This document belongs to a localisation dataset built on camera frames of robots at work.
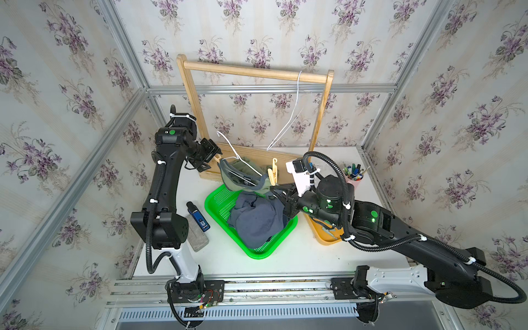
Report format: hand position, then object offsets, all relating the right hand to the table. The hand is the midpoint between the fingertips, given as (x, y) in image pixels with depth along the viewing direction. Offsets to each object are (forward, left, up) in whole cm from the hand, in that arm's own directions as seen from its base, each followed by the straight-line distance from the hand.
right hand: (275, 188), depth 56 cm
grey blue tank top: (+4, +6, -27) cm, 28 cm away
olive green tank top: (+13, +12, -11) cm, 21 cm away
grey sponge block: (-1, +32, -36) cm, 48 cm away
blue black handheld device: (+5, +30, -34) cm, 46 cm away
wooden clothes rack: (+49, +11, -37) cm, 62 cm away
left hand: (+21, +22, -10) cm, 32 cm away
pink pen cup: (+26, -40, -33) cm, 58 cm away
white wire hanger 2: (+36, +16, -28) cm, 48 cm away
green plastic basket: (+14, +25, -35) cm, 46 cm away
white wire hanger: (+59, -3, -37) cm, 69 cm away
